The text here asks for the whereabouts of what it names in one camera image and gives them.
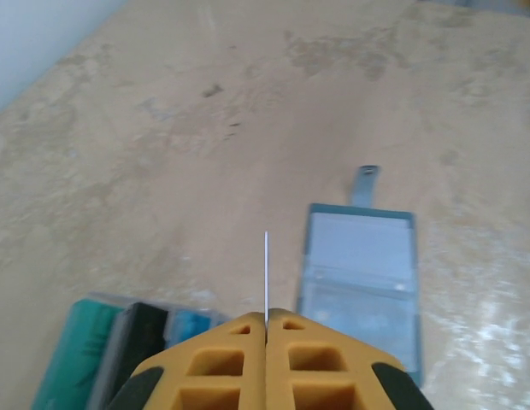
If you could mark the black VIP card 88888804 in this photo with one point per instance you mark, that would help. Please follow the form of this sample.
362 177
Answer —
266 277

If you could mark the blue and teal small box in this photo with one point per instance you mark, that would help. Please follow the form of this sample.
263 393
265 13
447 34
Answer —
72 354

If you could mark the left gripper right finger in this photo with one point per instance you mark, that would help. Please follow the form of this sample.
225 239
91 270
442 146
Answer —
316 367

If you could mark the teal card holder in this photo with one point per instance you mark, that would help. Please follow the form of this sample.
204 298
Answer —
359 256

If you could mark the clear plastic card box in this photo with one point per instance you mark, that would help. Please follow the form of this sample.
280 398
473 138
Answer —
109 363

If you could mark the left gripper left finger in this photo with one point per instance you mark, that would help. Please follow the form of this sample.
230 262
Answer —
213 367

